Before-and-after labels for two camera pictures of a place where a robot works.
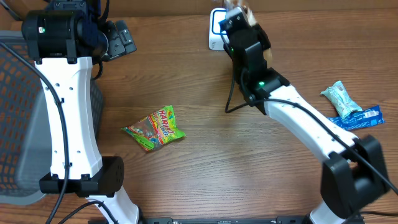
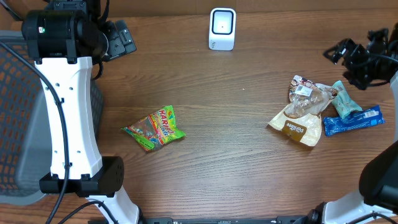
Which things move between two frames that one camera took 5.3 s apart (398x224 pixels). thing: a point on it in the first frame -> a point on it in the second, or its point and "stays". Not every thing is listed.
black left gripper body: x=119 y=43 stays
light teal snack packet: x=344 y=104 stays
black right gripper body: x=263 y=40 -> x=365 y=70
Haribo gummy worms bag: x=155 y=129 stays
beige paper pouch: x=252 y=18 -> x=301 y=119
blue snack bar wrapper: x=369 y=117 stays
